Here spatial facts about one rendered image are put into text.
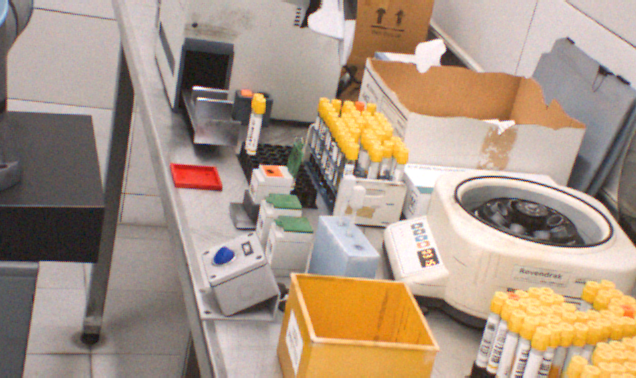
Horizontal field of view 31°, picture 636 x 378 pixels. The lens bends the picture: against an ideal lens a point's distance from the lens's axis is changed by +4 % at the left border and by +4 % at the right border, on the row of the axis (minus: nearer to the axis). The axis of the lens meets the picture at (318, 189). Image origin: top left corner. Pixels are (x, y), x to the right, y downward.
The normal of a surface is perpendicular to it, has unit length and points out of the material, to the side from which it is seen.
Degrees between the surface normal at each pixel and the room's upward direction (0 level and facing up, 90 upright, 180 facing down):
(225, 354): 0
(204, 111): 90
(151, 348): 0
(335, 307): 90
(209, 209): 0
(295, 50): 90
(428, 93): 92
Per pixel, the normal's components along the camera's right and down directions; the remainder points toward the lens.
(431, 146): 0.20, 0.45
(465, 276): -0.57, 0.22
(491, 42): -0.96, -0.07
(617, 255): 0.19, -0.90
